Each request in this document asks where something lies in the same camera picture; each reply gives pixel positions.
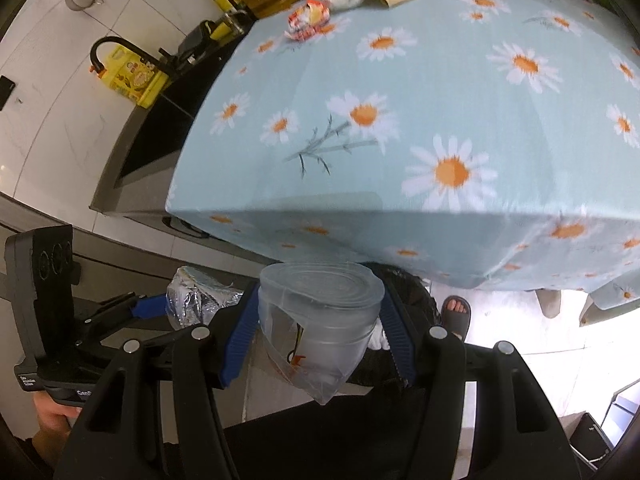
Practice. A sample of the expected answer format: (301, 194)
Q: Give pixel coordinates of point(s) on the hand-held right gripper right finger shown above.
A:
(400, 340)

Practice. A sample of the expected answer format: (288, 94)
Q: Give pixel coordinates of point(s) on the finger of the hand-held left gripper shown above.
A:
(150, 306)

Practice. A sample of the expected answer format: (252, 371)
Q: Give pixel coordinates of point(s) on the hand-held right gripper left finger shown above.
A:
(240, 335)

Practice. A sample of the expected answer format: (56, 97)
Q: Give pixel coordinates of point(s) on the silver foil bag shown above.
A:
(200, 300)

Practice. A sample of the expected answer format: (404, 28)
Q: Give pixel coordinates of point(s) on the clear plastic cup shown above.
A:
(320, 320)

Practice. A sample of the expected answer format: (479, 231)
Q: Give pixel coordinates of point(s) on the red orange wrapper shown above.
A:
(306, 19)

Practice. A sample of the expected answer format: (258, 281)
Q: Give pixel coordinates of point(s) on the person's left hand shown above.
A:
(52, 417)

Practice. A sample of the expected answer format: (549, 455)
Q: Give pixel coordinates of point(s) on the person's foot in black sandal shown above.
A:
(456, 317)

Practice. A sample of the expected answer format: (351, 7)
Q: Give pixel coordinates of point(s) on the white table leg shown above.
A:
(548, 304)

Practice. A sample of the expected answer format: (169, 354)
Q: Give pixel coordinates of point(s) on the black sink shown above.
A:
(160, 130)

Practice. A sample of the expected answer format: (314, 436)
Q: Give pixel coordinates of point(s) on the blue daisy print tablecloth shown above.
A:
(425, 135)

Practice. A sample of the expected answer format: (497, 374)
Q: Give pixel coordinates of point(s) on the dark floor box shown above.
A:
(592, 437)

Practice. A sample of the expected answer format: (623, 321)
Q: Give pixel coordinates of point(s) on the yellow dish soap bottle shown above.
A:
(135, 77)

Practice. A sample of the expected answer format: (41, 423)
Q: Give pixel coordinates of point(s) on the black faucet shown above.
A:
(125, 45)

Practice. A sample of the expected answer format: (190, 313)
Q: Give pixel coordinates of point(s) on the yellow sponge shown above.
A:
(221, 31)

